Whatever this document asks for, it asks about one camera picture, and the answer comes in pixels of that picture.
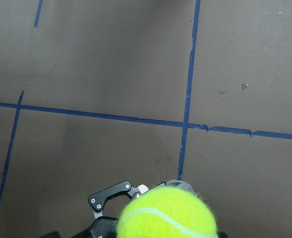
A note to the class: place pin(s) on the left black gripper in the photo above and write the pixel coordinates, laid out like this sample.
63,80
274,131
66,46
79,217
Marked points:
105,227

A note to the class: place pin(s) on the clear tennis ball tube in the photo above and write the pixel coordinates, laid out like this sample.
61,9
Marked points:
182,185

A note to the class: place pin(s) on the yellow tennis ball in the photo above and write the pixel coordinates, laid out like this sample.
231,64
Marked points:
167,212

